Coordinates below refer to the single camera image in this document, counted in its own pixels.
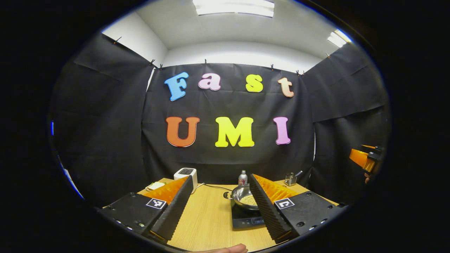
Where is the clear glass utensil holder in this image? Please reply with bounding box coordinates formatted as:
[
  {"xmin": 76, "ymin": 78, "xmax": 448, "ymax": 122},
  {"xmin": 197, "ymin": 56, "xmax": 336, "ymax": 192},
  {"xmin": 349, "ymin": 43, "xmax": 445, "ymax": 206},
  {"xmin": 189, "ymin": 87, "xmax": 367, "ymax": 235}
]
[{"xmin": 284, "ymin": 170, "xmax": 303, "ymax": 187}]

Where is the small ceiling light panel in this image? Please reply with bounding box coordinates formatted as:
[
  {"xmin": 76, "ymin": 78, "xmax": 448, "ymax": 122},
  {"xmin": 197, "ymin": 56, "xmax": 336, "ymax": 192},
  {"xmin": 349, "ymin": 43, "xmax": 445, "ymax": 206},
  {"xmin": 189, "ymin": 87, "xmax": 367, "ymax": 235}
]
[{"xmin": 327, "ymin": 29, "xmax": 352, "ymax": 48}]

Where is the stainless steel pot black handle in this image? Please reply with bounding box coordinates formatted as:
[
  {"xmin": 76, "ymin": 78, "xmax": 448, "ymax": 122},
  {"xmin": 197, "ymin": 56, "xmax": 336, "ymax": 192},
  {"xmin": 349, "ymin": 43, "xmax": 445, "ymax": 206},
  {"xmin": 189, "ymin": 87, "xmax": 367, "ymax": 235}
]
[{"xmin": 223, "ymin": 184, "xmax": 262, "ymax": 211}]

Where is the white toaster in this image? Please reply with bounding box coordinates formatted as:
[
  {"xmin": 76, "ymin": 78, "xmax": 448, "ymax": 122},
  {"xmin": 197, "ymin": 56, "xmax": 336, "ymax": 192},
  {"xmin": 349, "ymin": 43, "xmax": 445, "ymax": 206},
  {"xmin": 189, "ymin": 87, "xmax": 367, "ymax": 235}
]
[{"xmin": 174, "ymin": 168, "xmax": 198, "ymax": 193}]

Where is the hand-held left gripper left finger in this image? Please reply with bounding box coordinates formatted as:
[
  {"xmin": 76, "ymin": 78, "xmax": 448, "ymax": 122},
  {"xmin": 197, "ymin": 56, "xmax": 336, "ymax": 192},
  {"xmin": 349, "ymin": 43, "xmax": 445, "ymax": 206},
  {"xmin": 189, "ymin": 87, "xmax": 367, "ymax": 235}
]
[{"xmin": 98, "ymin": 175, "xmax": 194, "ymax": 243}]

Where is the black induction cooktop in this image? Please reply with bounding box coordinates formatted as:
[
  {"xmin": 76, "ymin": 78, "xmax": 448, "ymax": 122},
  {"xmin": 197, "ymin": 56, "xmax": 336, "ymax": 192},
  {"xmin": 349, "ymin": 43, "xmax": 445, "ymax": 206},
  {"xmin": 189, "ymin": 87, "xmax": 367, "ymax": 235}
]
[{"xmin": 230, "ymin": 199, "xmax": 266, "ymax": 229}]

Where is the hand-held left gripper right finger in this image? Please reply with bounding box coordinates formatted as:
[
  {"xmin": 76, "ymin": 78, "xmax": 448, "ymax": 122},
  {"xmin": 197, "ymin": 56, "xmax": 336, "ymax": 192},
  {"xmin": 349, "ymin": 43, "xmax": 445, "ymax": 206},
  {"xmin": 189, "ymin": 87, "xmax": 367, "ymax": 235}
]
[{"xmin": 249, "ymin": 174, "xmax": 347, "ymax": 244}]

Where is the large ceiling light panel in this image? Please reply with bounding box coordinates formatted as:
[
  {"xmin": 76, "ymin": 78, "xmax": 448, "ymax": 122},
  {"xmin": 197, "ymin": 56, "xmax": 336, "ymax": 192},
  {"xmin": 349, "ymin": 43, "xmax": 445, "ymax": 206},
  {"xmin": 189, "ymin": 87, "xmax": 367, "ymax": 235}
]
[{"xmin": 193, "ymin": 0, "xmax": 275, "ymax": 18}]

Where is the black backdrop cloth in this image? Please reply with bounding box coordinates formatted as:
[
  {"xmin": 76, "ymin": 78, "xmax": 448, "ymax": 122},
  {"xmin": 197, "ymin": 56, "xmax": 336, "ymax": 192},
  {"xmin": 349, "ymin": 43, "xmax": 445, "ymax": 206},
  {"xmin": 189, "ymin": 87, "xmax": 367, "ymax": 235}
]
[{"xmin": 49, "ymin": 33, "xmax": 391, "ymax": 208}]

